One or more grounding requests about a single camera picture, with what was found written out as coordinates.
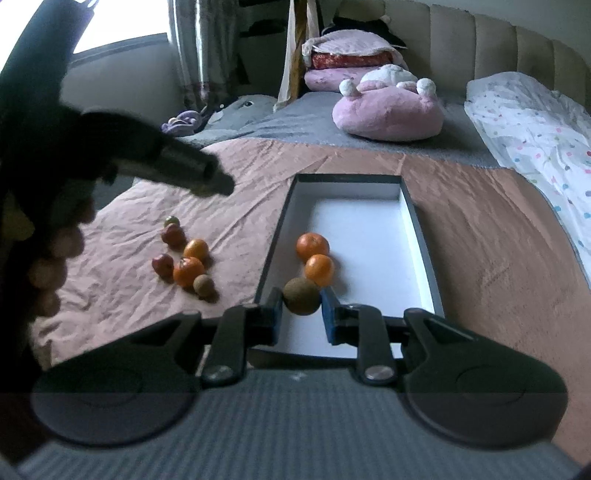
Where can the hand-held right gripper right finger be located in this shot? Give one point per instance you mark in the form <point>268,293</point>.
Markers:
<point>328,316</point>

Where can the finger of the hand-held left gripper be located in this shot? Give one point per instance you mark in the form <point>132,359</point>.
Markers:
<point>194,166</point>

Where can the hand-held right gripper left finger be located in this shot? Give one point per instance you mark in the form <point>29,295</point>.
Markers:
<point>275,316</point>

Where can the brown kiwi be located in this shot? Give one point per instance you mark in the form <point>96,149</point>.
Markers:
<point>301,296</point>

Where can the orange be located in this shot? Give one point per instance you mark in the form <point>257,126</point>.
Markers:
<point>319,270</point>
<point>196,250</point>
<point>313,245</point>
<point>188,273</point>

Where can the small green fruit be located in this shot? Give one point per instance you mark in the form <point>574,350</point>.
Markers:
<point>171,221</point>

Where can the red apple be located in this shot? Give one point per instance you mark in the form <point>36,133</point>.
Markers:
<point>162,265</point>
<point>173,236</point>

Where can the small pale kiwi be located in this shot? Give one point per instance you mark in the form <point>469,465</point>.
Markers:
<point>203,286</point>

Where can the white cardboard box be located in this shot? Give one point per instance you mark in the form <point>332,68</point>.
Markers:
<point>369,249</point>

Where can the person's left hand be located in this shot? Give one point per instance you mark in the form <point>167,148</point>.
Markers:
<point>51,272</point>

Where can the purple plush toy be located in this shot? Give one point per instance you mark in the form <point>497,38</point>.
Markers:
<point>184,121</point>

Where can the grey plush toy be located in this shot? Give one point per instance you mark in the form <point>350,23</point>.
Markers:
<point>244,108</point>

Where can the grey blanket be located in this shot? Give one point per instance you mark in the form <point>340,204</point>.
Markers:
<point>295,122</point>

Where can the patterned curtain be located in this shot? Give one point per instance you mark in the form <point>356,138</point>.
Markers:
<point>203,46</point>

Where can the window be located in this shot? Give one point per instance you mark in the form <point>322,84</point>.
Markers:
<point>124,21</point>

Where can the beige hanging cloth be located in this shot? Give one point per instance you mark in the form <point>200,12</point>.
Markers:
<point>291,55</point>

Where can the pink pillow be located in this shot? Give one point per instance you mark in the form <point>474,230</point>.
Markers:
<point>323,79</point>

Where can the brown blanket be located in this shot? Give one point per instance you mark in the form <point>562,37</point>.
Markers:
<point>485,240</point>

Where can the red patterned pillow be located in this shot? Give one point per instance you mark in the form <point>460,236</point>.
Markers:
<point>346,60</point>

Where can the pink plush rabbit cushion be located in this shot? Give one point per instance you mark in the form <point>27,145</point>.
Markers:
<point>388,113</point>

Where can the dark clothes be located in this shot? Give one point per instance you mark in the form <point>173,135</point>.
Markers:
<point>360,25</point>

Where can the white dotted quilt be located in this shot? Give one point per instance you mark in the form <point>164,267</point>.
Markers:
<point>531,129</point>

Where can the beige padded headboard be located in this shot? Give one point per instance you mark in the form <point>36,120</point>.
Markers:
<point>485,41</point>

